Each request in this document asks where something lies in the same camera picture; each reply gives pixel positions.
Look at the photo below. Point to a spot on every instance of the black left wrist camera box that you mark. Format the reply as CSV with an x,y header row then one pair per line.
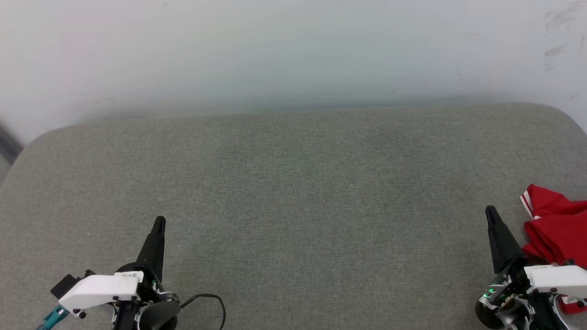
x,y
69,284

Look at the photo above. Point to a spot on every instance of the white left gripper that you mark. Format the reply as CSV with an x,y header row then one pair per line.
x,y
101,288

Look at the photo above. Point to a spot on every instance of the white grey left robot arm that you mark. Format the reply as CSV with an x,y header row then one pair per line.
x,y
156,316

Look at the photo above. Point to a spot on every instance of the red garment with white trim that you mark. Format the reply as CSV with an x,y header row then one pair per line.
x,y
559,229

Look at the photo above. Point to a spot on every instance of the grey fabric sofa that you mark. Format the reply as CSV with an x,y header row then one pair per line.
x,y
298,206

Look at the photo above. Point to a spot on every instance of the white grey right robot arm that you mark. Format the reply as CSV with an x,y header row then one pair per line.
x,y
518,318

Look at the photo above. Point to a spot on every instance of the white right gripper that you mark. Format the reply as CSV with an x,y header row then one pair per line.
x,y
559,279

